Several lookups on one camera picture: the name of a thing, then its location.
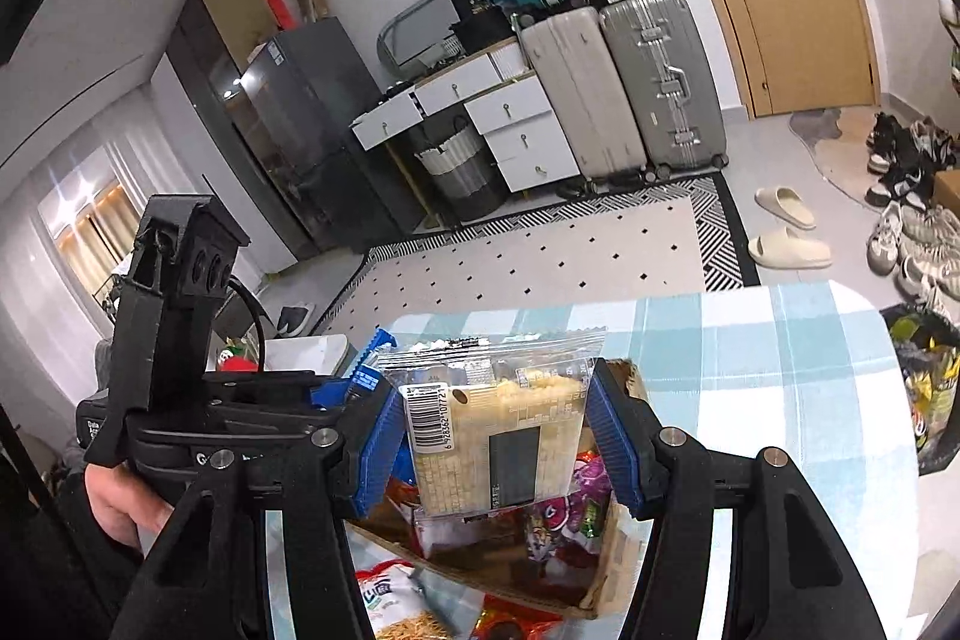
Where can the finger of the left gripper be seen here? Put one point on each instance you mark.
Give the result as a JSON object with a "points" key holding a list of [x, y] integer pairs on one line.
{"points": [[361, 379]]}

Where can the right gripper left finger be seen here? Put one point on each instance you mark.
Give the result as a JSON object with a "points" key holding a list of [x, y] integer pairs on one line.
{"points": [[262, 499]]}

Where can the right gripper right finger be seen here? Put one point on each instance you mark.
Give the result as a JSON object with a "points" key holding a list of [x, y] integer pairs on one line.
{"points": [[791, 575]]}

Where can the checked blue white tablecloth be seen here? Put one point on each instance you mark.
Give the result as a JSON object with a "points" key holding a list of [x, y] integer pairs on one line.
{"points": [[807, 368]]}

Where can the black white laundry basket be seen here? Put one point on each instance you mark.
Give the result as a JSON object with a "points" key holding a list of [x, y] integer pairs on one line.
{"points": [[461, 166]]}

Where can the red gift box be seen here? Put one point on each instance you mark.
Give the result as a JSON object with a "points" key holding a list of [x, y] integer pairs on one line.
{"points": [[231, 363]]}

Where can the beige slipper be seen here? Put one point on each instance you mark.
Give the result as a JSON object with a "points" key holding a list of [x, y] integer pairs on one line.
{"points": [[785, 203], [783, 248]]}

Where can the dark grey refrigerator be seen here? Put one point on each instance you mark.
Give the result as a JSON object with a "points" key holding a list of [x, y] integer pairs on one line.
{"points": [[308, 86]]}

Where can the silver aluminium suitcase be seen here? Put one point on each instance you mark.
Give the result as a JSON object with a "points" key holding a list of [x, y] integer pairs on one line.
{"points": [[657, 49]]}

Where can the clear rice cracker pack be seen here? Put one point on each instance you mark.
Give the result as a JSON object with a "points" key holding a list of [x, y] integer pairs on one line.
{"points": [[492, 423]]}

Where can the brown SF cardboard box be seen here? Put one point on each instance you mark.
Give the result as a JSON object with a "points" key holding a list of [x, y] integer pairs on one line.
{"points": [[488, 551]]}

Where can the white red noodle snack bag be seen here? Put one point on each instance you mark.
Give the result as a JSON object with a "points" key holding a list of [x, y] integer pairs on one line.
{"points": [[395, 604]]}

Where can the left beige slipper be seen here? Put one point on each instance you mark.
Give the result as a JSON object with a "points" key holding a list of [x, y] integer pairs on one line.
{"points": [[785, 203]]}

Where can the red Oreo cookie pack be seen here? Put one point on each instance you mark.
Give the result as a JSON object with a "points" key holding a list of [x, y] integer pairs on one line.
{"points": [[500, 619]]}

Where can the white drawer cabinet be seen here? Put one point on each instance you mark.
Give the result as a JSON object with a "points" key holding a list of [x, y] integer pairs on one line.
{"points": [[505, 104]]}

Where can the person's left hand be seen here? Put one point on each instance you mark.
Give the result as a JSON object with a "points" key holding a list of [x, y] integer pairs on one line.
{"points": [[123, 505]]}

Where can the beige hard suitcase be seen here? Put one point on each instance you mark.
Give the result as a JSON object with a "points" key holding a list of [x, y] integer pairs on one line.
{"points": [[570, 56]]}

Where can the right beige slipper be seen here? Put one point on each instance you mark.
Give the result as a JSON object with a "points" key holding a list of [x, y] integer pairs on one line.
{"points": [[783, 248]]}

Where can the purple candy bag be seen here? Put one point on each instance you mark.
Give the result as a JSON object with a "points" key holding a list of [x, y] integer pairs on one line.
{"points": [[571, 527]]}

